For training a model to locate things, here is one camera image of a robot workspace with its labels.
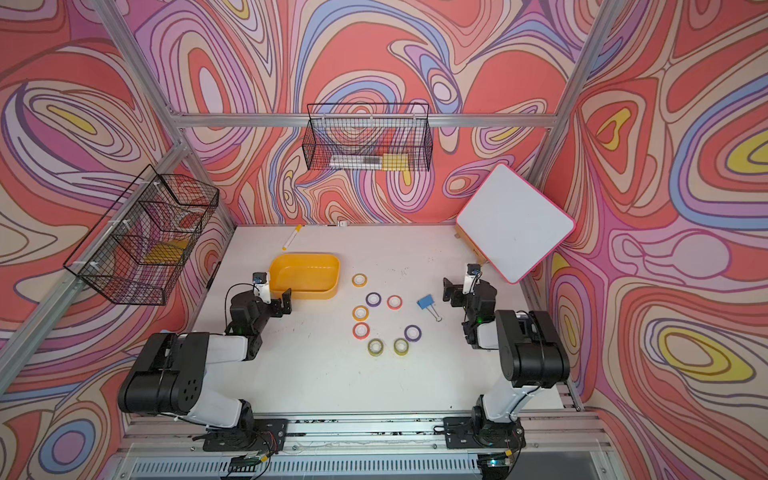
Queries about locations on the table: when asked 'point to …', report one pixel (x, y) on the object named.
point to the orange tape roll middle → (360, 313)
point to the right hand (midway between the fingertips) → (460, 284)
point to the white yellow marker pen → (290, 240)
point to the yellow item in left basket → (167, 253)
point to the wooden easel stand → (482, 258)
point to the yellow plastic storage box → (307, 276)
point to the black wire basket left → (136, 254)
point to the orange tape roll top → (359, 280)
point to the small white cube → (343, 223)
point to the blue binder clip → (426, 303)
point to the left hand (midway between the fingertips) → (277, 289)
